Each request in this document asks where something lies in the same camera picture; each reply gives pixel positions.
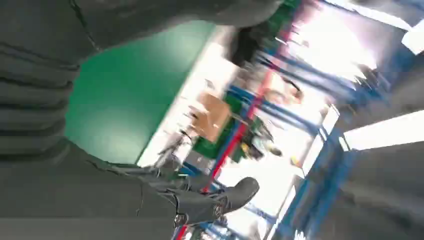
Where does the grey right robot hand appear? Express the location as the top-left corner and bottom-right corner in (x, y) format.
(0, 0), (286, 240)

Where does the green plastic crate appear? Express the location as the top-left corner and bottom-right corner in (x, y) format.
(193, 94), (276, 164)

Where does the cardboard box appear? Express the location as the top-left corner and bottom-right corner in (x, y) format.
(191, 92), (232, 143)

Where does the white table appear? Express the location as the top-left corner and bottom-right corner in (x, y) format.
(136, 24), (241, 176)

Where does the blue metal rack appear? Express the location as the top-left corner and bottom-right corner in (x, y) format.
(175, 46), (388, 240)

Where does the green table mat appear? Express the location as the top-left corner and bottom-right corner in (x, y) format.
(64, 19), (217, 166)

